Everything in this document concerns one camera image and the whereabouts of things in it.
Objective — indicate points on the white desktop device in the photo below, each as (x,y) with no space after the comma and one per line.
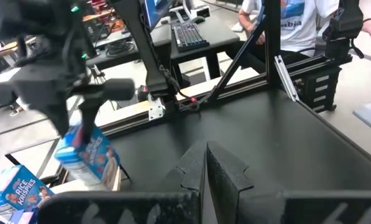
(200,12)

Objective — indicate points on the black keyboard with coloured keys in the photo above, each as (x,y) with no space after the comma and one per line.
(189,37)

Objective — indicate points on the computer monitor with blue screen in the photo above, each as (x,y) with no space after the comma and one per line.
(155,12)

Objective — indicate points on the black computer mouse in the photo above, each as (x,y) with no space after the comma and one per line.
(199,19)

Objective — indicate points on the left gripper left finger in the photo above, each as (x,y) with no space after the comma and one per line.
(160,208)

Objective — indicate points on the black box with white labels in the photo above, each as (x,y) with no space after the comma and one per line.
(309,90)

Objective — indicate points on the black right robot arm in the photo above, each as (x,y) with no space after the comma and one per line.
(42,25)

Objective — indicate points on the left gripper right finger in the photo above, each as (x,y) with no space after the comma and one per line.
(235,205)

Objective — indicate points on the black equipment desk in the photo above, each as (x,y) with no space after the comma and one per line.
(216,34)

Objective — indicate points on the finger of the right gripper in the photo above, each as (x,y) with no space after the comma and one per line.
(61,119)
(90,121)

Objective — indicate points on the black table mat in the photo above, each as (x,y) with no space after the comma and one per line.
(266,140)

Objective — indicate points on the light blue Rice Krispies box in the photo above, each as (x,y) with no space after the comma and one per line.
(23,193)
(92,158)

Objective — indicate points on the person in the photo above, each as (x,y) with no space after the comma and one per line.
(300,28)

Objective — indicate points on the black metal table frame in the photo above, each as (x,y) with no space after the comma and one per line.
(272,46)

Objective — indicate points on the grey pad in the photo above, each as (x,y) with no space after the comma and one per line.
(370,115)

